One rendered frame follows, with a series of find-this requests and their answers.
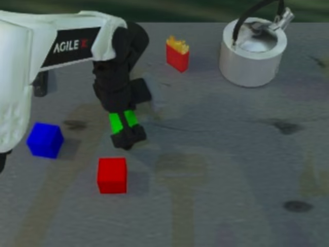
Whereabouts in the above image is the red french fries toy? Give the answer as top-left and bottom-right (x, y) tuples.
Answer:
(166, 36), (191, 74)

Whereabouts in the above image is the blue cube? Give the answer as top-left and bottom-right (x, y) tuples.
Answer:
(26, 121), (64, 159)

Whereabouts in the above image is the red cube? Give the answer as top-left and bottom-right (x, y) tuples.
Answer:
(97, 157), (128, 194)

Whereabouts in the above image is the grey cylindrical container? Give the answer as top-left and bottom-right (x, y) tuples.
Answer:
(218, 17), (288, 88)

